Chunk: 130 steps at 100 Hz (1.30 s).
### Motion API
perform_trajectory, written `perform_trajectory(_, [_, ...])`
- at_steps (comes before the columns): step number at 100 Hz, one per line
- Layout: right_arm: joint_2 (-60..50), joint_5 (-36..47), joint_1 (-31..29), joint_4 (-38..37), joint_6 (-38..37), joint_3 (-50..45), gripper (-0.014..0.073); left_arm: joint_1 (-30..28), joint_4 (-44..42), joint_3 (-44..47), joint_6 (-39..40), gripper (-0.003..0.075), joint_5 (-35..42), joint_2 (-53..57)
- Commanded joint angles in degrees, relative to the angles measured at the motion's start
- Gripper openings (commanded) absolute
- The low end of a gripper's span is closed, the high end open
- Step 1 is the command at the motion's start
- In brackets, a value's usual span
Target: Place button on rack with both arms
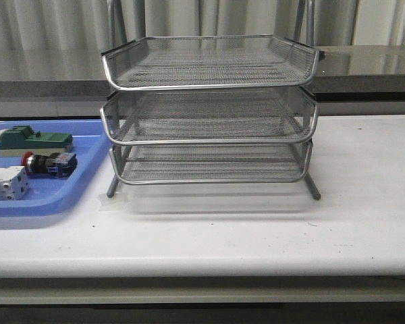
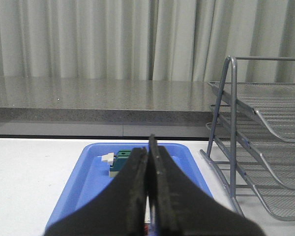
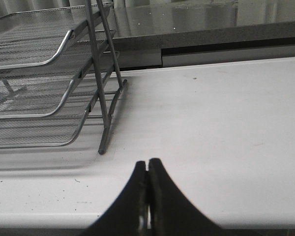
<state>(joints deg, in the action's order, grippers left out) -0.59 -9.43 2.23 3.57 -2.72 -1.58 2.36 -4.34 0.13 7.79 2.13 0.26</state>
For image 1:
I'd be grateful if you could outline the silver mesh tray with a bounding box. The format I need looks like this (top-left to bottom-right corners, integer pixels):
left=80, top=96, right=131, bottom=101
left=101, top=35, right=321, bottom=91
left=101, top=87, right=319, bottom=145
left=109, top=142, right=313, bottom=185

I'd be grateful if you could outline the red emergency push button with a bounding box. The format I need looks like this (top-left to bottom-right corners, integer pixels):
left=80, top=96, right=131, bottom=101
left=21, top=151, right=78, bottom=178

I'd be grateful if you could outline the blue plastic tray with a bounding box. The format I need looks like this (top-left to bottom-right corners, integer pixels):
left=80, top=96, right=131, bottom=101
left=0, top=119, right=110, bottom=217

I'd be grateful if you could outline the white circuit breaker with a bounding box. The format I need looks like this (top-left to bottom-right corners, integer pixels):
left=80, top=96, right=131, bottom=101
left=0, top=166, right=29, bottom=200

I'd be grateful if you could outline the silver metal rack frame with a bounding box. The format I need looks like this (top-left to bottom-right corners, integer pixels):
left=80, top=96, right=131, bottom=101
left=107, top=0, right=321, bottom=200

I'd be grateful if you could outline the green electrical switch block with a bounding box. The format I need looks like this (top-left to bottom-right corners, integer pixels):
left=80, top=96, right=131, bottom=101
left=0, top=126, right=74, bottom=157

